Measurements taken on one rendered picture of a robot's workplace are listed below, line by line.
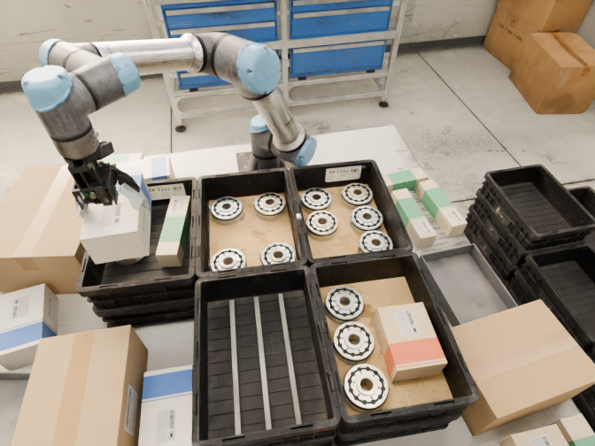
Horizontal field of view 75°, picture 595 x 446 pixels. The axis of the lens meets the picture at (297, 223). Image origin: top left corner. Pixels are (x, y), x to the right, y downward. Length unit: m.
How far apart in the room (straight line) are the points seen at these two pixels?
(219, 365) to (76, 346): 0.35
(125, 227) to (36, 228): 0.50
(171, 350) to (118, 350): 0.19
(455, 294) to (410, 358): 0.43
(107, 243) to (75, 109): 0.30
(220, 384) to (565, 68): 3.28
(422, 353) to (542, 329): 0.35
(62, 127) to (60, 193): 0.68
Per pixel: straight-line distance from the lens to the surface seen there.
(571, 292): 2.00
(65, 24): 3.91
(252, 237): 1.24
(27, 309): 1.37
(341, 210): 1.32
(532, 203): 2.12
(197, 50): 1.11
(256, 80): 1.05
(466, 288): 1.38
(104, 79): 0.82
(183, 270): 1.21
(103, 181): 0.89
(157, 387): 1.10
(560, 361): 1.18
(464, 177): 2.91
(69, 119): 0.80
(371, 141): 1.85
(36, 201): 1.49
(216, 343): 1.07
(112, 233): 0.93
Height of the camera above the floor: 1.78
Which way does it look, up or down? 49 degrees down
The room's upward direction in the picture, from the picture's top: straight up
